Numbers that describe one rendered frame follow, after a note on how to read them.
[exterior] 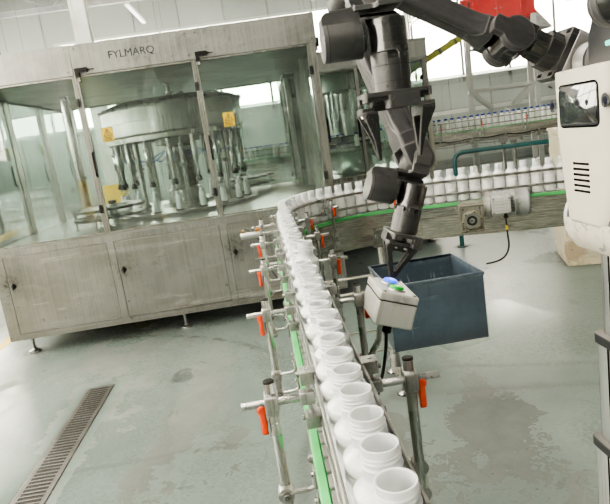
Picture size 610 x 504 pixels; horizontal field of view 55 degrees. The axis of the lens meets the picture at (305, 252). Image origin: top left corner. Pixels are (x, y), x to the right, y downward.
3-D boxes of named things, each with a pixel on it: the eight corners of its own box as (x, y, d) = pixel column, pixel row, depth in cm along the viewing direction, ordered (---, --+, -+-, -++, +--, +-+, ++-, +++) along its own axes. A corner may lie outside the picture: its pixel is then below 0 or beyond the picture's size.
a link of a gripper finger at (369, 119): (417, 156, 87) (410, 91, 85) (370, 163, 87) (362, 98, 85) (406, 155, 94) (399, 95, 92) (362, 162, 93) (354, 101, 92)
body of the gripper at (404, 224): (391, 241, 119) (400, 206, 118) (381, 234, 129) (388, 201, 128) (422, 247, 120) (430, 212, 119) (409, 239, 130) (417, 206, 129)
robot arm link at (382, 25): (408, 4, 84) (398, 13, 89) (361, 11, 83) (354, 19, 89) (413, 55, 85) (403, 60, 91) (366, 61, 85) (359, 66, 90)
